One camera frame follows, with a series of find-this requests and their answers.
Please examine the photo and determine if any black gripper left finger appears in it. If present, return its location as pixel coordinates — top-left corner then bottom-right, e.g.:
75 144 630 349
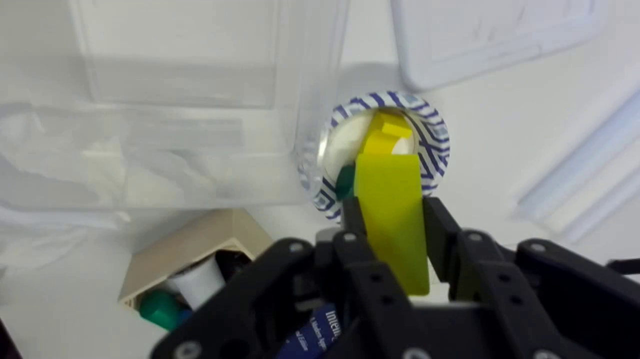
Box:
150 198 428 359

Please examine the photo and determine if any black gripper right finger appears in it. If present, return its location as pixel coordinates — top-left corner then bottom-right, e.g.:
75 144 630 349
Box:
422 196 640 359

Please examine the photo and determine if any long yellow block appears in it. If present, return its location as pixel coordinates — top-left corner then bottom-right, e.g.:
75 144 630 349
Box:
353 150 432 299

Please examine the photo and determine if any small green block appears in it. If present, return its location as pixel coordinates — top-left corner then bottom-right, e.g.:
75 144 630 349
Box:
333 164 359 204

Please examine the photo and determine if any white cylinder block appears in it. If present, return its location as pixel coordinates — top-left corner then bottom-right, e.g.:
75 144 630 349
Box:
167 257 231 311

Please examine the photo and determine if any small cardboard block box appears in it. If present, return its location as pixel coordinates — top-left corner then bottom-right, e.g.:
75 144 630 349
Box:
118 208 277 315

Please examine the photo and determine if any green cylinder block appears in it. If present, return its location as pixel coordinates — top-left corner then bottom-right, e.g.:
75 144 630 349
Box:
138 287 197 333

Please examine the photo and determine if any small yellow block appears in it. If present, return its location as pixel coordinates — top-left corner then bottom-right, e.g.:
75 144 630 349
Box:
363 108 421 160

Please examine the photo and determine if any clear plastic storage bin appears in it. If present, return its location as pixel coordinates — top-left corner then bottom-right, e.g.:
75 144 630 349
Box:
0 0 353 216

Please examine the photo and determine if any clear plastic bin lid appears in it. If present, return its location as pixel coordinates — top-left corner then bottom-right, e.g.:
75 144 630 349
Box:
389 0 611 94

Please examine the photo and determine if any blue book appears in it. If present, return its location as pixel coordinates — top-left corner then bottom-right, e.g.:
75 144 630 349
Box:
274 301 344 359

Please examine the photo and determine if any white plastic strip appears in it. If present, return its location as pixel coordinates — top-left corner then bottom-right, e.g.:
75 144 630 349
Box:
511 84 640 246

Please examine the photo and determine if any clear plastic bag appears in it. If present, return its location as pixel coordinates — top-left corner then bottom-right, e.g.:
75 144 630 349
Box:
0 102 307 275

